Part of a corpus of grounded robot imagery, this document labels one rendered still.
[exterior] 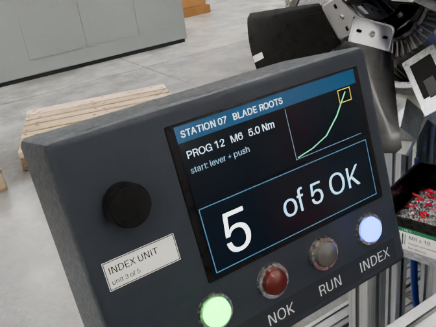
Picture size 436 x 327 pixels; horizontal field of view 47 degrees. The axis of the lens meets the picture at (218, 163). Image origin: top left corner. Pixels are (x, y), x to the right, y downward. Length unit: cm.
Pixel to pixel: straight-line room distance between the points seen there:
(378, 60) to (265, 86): 75
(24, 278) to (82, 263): 222
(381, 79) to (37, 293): 180
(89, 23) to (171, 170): 615
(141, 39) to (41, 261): 453
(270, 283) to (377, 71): 77
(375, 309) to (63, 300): 182
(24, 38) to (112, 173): 598
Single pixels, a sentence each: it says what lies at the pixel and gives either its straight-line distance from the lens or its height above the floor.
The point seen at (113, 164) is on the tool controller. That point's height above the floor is 123.
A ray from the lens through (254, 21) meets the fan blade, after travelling 133.
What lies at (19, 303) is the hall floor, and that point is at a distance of 240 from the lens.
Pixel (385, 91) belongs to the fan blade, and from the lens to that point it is 107.
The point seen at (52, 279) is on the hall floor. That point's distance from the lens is 246.
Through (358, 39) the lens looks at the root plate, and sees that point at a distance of 111.
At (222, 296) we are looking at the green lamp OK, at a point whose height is 112.
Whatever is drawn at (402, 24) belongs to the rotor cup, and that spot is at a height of 112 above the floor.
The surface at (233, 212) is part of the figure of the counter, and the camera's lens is 35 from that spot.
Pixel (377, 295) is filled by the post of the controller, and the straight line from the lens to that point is 60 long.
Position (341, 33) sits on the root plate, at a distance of 122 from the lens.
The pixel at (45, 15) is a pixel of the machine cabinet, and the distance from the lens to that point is 630.
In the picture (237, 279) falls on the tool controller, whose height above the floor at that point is 113.
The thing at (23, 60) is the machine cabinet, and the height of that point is 24.
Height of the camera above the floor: 135
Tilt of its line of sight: 25 degrees down
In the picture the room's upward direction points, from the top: 8 degrees counter-clockwise
